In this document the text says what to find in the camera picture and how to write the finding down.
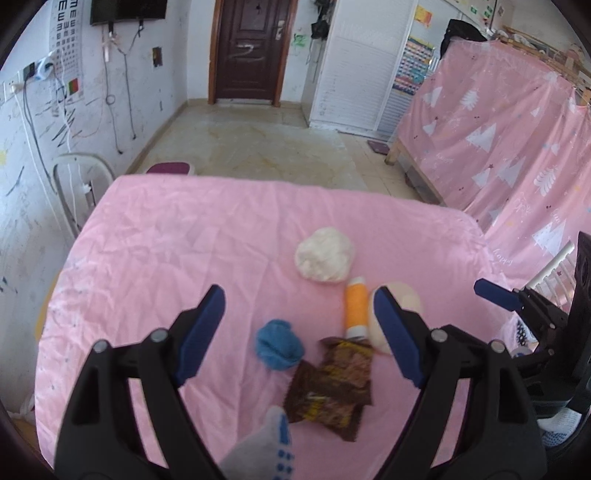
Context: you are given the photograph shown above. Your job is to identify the eye chart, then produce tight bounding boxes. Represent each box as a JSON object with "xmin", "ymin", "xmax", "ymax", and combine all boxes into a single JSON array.
[{"xmin": 49, "ymin": 0, "xmax": 84, "ymax": 103}]

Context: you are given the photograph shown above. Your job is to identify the pink printed curtain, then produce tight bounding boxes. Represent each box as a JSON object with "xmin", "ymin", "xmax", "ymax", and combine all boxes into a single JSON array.
[{"xmin": 396, "ymin": 39, "xmax": 591, "ymax": 297}]

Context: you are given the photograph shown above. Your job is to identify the wooden bed frame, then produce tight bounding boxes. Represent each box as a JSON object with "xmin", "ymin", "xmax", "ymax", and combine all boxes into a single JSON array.
[{"xmin": 385, "ymin": 141, "xmax": 445, "ymax": 205}]

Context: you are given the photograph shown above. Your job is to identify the colourful grid poster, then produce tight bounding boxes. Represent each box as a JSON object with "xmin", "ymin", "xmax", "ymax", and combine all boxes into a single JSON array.
[{"xmin": 392, "ymin": 37, "xmax": 437, "ymax": 96}]

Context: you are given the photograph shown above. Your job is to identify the beige paper ball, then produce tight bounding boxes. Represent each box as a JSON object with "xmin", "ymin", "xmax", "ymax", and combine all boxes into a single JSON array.
[{"xmin": 368, "ymin": 281, "xmax": 424, "ymax": 356}]

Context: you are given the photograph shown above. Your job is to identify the orange tube bottle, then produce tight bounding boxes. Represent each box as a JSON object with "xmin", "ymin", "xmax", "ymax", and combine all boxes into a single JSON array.
[{"xmin": 344, "ymin": 276, "xmax": 369, "ymax": 340}]

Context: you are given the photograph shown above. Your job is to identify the hanging black bags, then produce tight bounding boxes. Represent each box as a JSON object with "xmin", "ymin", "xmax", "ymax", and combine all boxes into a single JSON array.
[{"xmin": 310, "ymin": 0, "xmax": 330, "ymax": 41}]

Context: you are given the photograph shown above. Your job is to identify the purple stool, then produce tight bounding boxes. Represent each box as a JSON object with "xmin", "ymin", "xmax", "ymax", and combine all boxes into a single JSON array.
[{"xmin": 145, "ymin": 161, "xmax": 193, "ymax": 175}]

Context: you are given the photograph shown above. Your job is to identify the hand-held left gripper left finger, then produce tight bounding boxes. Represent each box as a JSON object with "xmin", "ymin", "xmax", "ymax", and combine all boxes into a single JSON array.
[{"xmin": 54, "ymin": 285, "xmax": 227, "ymax": 480}]

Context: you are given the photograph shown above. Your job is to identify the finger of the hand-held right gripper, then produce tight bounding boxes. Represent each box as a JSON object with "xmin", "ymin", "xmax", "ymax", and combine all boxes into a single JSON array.
[{"xmin": 474, "ymin": 278, "xmax": 525, "ymax": 317}]

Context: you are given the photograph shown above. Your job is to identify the white wall socket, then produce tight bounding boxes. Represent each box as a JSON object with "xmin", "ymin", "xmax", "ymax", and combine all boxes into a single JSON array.
[{"xmin": 0, "ymin": 78, "xmax": 25, "ymax": 105}]

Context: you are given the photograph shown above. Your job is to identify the white plastic chair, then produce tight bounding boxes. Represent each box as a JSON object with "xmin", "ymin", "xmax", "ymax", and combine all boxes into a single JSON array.
[{"xmin": 52, "ymin": 152, "xmax": 116, "ymax": 237}]

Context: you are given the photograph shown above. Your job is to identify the blue sock ball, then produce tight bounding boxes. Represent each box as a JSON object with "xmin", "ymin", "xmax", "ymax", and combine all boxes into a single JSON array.
[{"xmin": 256, "ymin": 319, "xmax": 304, "ymax": 371}]

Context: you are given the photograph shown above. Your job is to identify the black jacket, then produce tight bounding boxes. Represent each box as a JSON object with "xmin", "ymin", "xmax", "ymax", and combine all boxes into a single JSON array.
[{"xmin": 440, "ymin": 19, "xmax": 486, "ymax": 57}]

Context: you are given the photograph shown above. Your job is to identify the dark brown door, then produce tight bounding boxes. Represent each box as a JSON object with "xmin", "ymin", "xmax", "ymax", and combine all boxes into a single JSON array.
[{"xmin": 208, "ymin": 0, "xmax": 299, "ymax": 106}]

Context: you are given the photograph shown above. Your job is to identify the wall plug adapter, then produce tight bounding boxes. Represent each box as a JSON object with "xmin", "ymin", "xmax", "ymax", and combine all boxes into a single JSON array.
[{"xmin": 22, "ymin": 52, "xmax": 57, "ymax": 84}]

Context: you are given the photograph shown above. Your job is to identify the black cable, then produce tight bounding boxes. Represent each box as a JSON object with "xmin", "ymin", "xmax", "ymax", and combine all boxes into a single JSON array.
[{"xmin": 22, "ymin": 78, "xmax": 70, "ymax": 222}]

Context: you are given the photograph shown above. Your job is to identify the white louvered wardrobe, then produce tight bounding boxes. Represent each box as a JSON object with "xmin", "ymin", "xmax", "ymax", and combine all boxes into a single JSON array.
[{"xmin": 308, "ymin": 0, "xmax": 445, "ymax": 140}]

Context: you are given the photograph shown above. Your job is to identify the black wall television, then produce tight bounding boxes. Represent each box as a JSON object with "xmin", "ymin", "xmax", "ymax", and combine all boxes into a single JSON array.
[{"xmin": 89, "ymin": 0, "xmax": 168, "ymax": 27}]

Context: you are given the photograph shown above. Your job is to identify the pink tablecloth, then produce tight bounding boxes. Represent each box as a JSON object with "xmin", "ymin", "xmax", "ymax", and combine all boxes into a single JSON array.
[{"xmin": 34, "ymin": 174, "xmax": 525, "ymax": 468}]

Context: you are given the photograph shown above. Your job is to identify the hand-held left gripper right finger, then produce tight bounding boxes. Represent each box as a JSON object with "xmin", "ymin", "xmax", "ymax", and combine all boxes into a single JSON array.
[{"xmin": 373, "ymin": 286, "xmax": 549, "ymax": 480}]

